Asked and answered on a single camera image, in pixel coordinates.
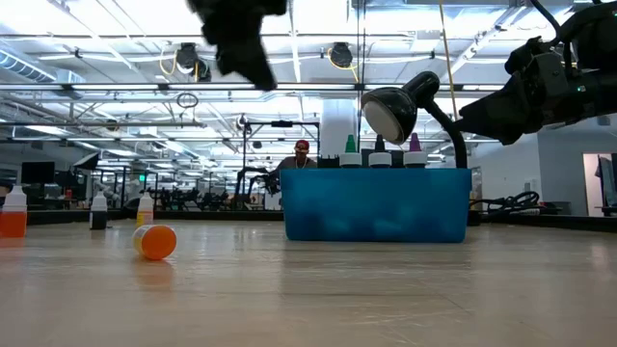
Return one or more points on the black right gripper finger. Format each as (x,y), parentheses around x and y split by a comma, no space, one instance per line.
(496,115)

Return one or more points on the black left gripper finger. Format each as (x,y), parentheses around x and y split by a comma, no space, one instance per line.
(248,62)

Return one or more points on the large purple food coloring bottle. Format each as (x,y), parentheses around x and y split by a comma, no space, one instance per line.
(415,159)

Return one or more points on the large black food coloring bottle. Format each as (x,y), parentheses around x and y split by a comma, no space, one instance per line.
(380,159)

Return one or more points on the large green food coloring bottle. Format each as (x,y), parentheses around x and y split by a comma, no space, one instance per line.
(350,159)

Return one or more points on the blue plastic bin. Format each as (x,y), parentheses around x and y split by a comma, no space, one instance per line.
(376,207)

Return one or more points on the small yellow food coloring bottle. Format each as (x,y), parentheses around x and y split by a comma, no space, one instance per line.
(144,217)

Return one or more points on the small yellow-labelled orange bottle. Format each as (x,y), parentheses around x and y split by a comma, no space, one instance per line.
(159,242)

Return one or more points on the small black food coloring bottle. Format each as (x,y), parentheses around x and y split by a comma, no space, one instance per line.
(99,219)

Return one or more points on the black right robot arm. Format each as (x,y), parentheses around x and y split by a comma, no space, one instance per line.
(598,29)

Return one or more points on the black background robot arm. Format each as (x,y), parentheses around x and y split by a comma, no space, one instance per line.
(260,183)

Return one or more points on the small orange food coloring bottle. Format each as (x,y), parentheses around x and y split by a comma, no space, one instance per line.
(13,224)

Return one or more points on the black gooseneck desk lamp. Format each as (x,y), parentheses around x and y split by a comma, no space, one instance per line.
(390,111)

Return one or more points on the person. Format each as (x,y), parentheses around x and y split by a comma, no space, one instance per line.
(301,161)

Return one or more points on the black background monitor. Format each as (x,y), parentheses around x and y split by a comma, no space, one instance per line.
(37,172)

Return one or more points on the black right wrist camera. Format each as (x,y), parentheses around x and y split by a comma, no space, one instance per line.
(528,55)

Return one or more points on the black aluminium table frame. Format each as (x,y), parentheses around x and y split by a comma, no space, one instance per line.
(72,217)

